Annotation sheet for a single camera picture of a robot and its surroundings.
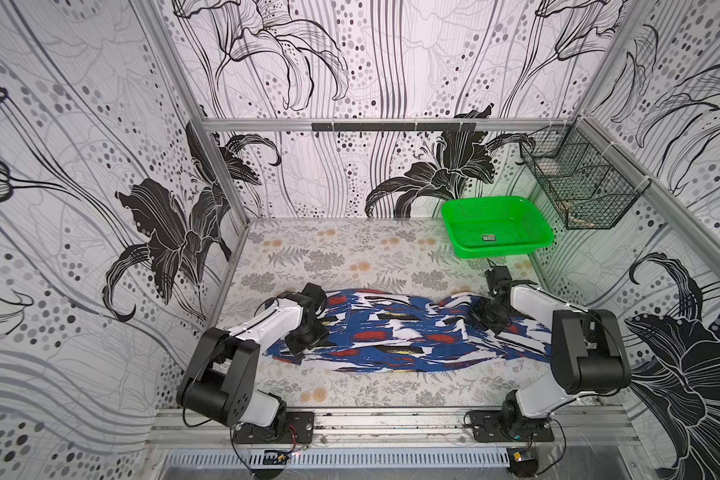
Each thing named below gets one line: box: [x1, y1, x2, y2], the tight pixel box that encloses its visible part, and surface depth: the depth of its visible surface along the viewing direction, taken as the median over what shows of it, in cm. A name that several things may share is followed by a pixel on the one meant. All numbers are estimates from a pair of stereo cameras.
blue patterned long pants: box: [266, 290, 553, 373], surface depth 87 cm
